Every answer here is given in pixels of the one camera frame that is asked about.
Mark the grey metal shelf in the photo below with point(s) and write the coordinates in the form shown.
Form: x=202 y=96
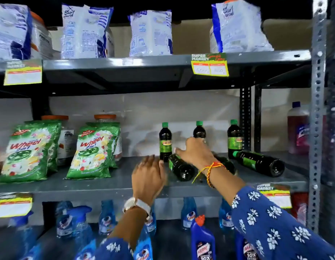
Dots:
x=124 y=181

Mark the white blue detergent packet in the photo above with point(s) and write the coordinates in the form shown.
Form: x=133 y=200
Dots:
x=10 y=32
x=237 y=27
x=83 y=32
x=149 y=35

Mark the group of blue Colin sprays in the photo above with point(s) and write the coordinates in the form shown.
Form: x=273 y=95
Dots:
x=106 y=222

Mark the green detergent packet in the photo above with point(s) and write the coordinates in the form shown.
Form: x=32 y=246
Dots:
x=55 y=148
x=91 y=154
x=24 y=157
x=116 y=138

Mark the red toilet cleaner bottle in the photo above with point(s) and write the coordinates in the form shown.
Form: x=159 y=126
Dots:
x=300 y=208

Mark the pink liquid bottle blue cap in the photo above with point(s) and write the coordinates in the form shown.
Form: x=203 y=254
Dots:
x=297 y=129

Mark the clear jar orange lid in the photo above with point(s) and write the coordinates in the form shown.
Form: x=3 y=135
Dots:
x=42 y=40
x=66 y=143
x=117 y=148
x=110 y=43

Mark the blue toilet cleaner bottle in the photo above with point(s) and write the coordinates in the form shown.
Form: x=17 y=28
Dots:
x=247 y=249
x=202 y=241

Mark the person's right hand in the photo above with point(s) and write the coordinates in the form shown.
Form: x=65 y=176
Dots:
x=198 y=154

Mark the person's right forearm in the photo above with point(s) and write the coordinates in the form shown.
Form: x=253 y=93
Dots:
x=224 y=181

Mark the yellow green price tag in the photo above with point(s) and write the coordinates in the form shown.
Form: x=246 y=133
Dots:
x=22 y=74
x=278 y=199
x=13 y=207
x=210 y=66

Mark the green bottle dark liquid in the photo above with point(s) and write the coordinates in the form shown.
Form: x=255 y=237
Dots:
x=181 y=169
x=262 y=163
x=229 y=167

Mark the blue floral top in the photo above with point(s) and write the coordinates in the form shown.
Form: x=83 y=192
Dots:
x=278 y=227

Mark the person's left hand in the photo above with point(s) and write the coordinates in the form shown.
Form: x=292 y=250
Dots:
x=148 y=178

